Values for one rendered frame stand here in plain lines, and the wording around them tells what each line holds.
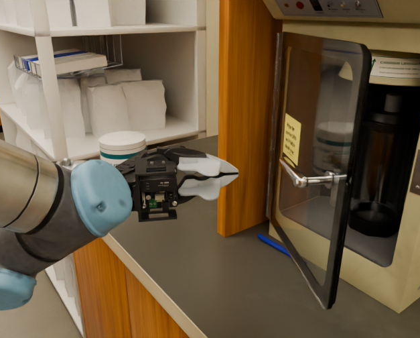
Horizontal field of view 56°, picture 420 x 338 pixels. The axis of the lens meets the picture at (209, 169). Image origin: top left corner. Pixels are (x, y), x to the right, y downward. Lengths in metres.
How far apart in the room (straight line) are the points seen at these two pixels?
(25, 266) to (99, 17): 1.27
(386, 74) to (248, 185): 0.38
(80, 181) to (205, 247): 0.53
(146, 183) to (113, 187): 0.11
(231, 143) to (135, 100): 0.96
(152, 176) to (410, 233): 0.42
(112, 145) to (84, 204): 0.71
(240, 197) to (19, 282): 0.55
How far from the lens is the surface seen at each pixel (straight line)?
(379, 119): 0.76
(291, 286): 0.80
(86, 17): 1.65
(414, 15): 0.61
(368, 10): 0.64
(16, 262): 0.48
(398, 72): 0.70
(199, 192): 0.57
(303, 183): 0.57
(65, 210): 0.40
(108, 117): 1.68
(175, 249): 0.88
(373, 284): 0.80
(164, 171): 0.51
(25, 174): 0.38
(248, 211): 0.94
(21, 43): 2.54
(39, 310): 2.30
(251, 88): 0.83
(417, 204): 0.69
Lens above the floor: 1.43
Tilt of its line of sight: 22 degrees down
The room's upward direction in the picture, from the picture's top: straight up
